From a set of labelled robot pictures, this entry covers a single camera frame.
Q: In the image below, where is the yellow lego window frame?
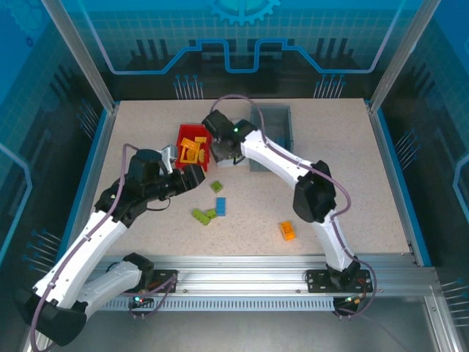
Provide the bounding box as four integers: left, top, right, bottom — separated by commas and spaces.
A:
181, 136, 202, 164

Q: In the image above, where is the red plastic bin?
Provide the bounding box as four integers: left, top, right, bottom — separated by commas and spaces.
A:
174, 123, 213, 172

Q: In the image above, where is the white plastic bin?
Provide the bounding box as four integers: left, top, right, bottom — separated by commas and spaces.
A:
214, 119, 250, 169

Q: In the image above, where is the gray plastic bin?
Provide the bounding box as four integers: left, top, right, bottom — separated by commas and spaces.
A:
248, 105, 293, 173

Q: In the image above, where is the small LED connector board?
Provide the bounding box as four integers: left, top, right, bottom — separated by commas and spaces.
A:
335, 295, 367, 308
128, 293, 154, 308

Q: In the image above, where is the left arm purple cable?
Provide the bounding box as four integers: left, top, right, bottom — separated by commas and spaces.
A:
29, 142, 169, 351

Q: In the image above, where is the aluminium side rail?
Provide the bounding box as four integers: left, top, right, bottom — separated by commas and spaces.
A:
54, 104, 120, 257
366, 100, 421, 265

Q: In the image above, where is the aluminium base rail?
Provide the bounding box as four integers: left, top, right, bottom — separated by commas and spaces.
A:
98, 254, 439, 298

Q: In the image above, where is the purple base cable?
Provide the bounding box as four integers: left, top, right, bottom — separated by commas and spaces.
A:
331, 273, 378, 320
119, 274, 180, 320

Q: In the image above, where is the slotted cable duct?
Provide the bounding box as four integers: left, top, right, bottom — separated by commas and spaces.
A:
87, 296, 338, 312

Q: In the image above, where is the aluminium frame post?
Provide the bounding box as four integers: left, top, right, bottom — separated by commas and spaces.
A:
368, 0, 437, 113
40, 0, 120, 113

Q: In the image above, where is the steel base plate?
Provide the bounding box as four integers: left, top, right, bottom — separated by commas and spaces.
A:
47, 310, 440, 352

